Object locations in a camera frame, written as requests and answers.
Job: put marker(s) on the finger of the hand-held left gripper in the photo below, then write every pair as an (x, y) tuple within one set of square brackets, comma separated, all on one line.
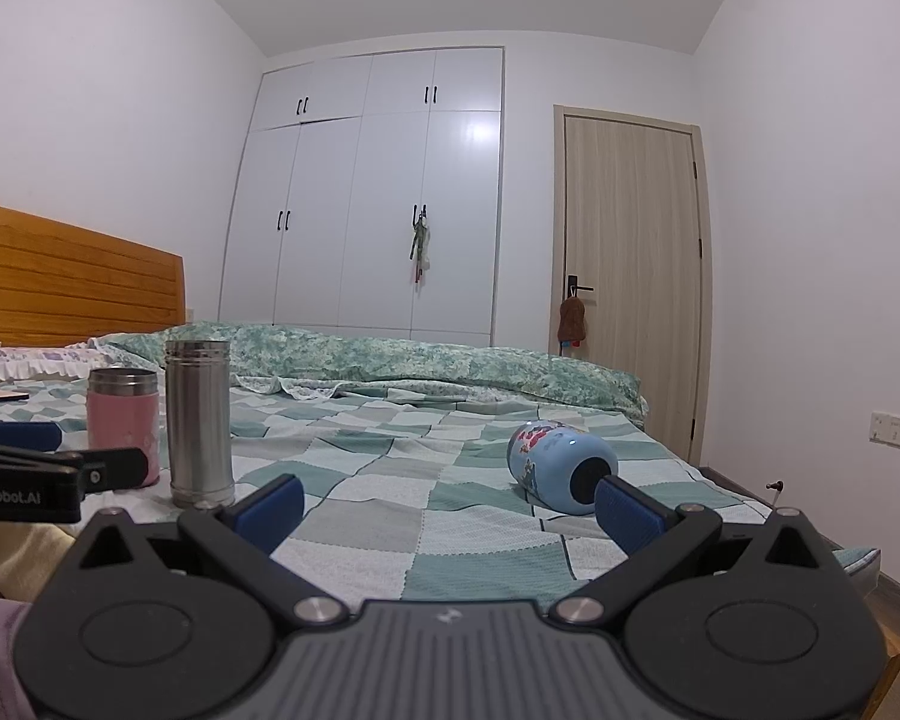
[(116, 469), (22, 435)]

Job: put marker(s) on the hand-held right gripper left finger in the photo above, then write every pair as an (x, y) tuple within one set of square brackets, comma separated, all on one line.
[(274, 511)]

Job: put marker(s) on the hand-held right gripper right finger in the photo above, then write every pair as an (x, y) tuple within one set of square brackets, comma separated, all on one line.
[(630, 514)]

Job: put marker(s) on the blue printed cup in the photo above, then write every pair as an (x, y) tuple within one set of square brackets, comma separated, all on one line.
[(562, 465)]

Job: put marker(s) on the pink cup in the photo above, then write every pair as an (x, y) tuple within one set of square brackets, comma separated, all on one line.
[(124, 420)]

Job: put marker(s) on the stainless steel cup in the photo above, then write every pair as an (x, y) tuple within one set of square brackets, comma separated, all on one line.
[(199, 420)]

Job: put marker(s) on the cream cloth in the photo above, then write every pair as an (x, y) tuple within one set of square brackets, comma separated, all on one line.
[(15, 555)]

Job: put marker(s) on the floral ruffled pillow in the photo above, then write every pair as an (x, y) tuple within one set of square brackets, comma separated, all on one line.
[(30, 360)]

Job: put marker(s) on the checked bed sheet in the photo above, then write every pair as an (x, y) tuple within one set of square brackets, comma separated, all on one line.
[(420, 510)]

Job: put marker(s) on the wooden headboard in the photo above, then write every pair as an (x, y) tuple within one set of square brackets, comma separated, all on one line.
[(67, 277)]

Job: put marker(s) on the green floral quilt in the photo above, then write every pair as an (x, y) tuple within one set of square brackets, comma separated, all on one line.
[(390, 360)]

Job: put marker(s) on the brown hanging pouch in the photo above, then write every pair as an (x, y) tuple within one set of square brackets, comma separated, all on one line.
[(572, 321)]

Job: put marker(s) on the wooden door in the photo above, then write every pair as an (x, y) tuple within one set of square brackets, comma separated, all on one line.
[(630, 262)]

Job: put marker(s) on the white wardrobe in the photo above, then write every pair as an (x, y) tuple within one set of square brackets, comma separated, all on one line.
[(345, 202)]

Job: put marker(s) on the white wall socket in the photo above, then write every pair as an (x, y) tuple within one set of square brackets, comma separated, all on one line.
[(898, 432)]

